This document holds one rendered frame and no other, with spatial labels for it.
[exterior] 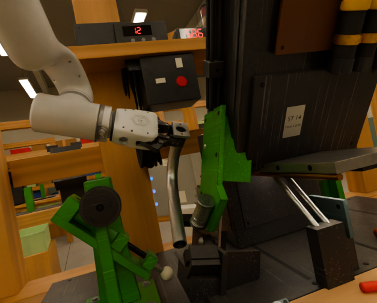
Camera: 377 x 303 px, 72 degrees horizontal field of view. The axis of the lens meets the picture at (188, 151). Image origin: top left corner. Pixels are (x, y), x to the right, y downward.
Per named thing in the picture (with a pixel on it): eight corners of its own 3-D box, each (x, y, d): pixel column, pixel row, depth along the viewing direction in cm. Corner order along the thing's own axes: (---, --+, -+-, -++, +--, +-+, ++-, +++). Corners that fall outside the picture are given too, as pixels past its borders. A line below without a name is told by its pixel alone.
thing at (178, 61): (202, 98, 81) (192, 51, 81) (148, 105, 77) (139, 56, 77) (191, 107, 93) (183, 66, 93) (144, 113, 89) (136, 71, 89)
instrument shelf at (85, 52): (318, 39, 93) (316, 28, 93) (44, 62, 69) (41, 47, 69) (278, 65, 117) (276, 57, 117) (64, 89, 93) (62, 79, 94)
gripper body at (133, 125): (106, 124, 54) (159, 133, 57) (112, 98, 61) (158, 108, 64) (103, 151, 58) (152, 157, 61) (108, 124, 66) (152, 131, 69)
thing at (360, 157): (415, 161, 43) (410, 143, 43) (337, 181, 39) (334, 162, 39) (277, 164, 81) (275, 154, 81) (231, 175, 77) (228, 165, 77)
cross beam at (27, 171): (334, 125, 118) (330, 106, 118) (13, 187, 84) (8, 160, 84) (326, 127, 122) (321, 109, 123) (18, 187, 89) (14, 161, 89)
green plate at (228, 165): (252, 207, 54) (256, 109, 56) (215, 206, 52) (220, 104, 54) (230, 200, 66) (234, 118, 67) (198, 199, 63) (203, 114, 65)
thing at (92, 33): (128, 42, 80) (124, 20, 80) (77, 46, 76) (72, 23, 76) (127, 52, 87) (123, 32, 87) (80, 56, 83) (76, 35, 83)
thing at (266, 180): (327, 222, 78) (306, 112, 79) (238, 250, 70) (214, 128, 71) (290, 212, 96) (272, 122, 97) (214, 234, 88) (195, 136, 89)
